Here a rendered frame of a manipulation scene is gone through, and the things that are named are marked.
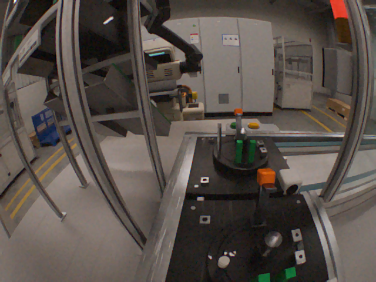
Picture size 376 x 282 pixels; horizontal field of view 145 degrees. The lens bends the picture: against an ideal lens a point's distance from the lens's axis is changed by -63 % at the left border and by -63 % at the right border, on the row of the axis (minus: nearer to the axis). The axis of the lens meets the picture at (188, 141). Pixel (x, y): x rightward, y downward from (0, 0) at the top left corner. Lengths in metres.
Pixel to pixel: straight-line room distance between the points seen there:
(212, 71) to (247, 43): 1.02
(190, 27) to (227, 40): 0.81
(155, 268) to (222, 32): 3.43
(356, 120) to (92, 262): 0.58
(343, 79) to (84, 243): 0.63
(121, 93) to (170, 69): 0.76
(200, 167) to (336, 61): 0.35
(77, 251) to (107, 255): 0.10
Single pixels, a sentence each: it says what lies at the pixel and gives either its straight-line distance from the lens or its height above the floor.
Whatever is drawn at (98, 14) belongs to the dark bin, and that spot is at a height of 1.31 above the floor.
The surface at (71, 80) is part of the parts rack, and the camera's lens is 0.16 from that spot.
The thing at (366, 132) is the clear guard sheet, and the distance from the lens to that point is 0.36.
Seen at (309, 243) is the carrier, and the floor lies 0.97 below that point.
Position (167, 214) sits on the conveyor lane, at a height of 0.95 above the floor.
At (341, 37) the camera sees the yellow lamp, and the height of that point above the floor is 1.27.
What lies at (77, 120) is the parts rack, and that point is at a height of 1.16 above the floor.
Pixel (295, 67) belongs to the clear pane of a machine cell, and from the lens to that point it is 4.62.
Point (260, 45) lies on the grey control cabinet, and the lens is 3.58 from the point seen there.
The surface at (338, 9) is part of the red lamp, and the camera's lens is 0.33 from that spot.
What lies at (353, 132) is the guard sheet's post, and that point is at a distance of 0.30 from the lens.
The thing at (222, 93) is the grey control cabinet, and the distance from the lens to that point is 3.40.
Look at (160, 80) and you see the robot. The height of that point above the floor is 1.11.
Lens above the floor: 1.19
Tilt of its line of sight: 28 degrees down
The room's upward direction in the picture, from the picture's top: 6 degrees counter-clockwise
